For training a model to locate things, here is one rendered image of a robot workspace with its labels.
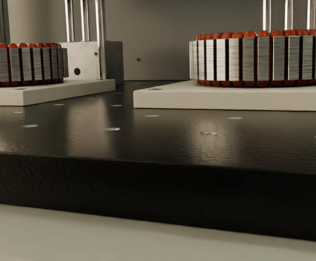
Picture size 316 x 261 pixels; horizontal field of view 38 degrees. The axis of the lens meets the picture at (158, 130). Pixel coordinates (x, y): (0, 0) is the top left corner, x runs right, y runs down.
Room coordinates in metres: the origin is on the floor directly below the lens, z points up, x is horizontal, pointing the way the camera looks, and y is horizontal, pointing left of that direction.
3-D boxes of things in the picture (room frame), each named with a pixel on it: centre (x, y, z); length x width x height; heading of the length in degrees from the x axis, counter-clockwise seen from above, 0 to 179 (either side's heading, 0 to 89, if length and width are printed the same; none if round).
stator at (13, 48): (0.45, 0.14, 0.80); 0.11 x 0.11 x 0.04
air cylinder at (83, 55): (0.58, 0.08, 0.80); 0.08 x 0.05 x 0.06; 67
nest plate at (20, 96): (0.45, 0.14, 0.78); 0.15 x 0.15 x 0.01; 67
